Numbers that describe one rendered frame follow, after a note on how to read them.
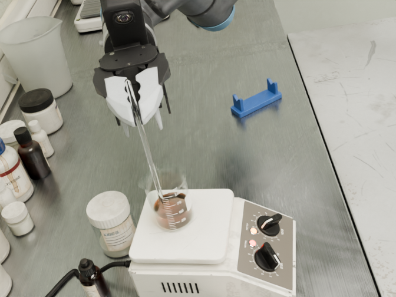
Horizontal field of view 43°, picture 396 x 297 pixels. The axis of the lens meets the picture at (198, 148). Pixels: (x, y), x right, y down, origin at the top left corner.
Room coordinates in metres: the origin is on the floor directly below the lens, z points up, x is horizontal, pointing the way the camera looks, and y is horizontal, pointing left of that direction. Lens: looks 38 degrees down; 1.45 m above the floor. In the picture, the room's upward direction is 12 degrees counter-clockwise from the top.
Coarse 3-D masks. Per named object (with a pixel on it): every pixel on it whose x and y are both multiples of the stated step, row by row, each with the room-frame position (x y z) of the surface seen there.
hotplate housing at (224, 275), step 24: (240, 216) 0.46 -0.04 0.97; (288, 216) 0.48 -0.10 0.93; (144, 264) 0.42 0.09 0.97; (168, 264) 0.41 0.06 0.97; (192, 264) 0.40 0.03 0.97; (216, 264) 0.39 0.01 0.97; (144, 288) 0.41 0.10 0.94; (168, 288) 0.40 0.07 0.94; (192, 288) 0.39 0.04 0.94; (216, 288) 0.38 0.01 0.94; (240, 288) 0.37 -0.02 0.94; (264, 288) 0.37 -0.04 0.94
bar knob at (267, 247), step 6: (264, 246) 0.41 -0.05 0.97; (270, 246) 0.41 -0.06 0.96; (258, 252) 0.41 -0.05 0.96; (264, 252) 0.40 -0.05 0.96; (270, 252) 0.40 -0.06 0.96; (258, 258) 0.40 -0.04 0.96; (264, 258) 0.40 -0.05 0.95; (270, 258) 0.39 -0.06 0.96; (276, 258) 0.39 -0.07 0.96; (258, 264) 0.39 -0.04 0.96; (264, 264) 0.39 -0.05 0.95; (270, 264) 0.39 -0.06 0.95; (276, 264) 0.38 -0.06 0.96; (270, 270) 0.38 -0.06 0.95
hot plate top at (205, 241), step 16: (192, 192) 0.51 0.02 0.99; (208, 192) 0.50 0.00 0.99; (224, 192) 0.49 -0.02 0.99; (144, 208) 0.49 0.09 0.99; (208, 208) 0.47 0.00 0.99; (224, 208) 0.46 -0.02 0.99; (144, 224) 0.46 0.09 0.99; (192, 224) 0.45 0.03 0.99; (208, 224) 0.44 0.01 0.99; (224, 224) 0.44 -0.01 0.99; (144, 240) 0.44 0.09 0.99; (160, 240) 0.43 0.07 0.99; (176, 240) 0.43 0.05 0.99; (192, 240) 0.42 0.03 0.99; (208, 240) 0.42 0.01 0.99; (224, 240) 0.41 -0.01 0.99; (144, 256) 0.41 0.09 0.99; (160, 256) 0.41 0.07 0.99; (176, 256) 0.40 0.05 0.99; (192, 256) 0.40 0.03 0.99; (208, 256) 0.39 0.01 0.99; (224, 256) 0.39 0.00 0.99
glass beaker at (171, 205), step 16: (144, 176) 0.47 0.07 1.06; (160, 176) 0.49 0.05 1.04; (176, 176) 0.48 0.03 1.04; (160, 192) 0.44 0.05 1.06; (176, 192) 0.44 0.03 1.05; (160, 208) 0.44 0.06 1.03; (176, 208) 0.44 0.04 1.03; (192, 208) 0.46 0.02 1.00; (160, 224) 0.45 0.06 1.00; (176, 224) 0.44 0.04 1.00
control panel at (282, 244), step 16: (256, 208) 0.48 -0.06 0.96; (256, 224) 0.45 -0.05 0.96; (288, 224) 0.46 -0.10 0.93; (240, 240) 0.42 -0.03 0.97; (256, 240) 0.43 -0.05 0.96; (272, 240) 0.43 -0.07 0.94; (288, 240) 0.44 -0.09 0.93; (240, 256) 0.40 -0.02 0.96; (288, 256) 0.41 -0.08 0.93; (256, 272) 0.38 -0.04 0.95; (272, 272) 0.38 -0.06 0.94; (288, 272) 0.39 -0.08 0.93; (288, 288) 0.37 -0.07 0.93
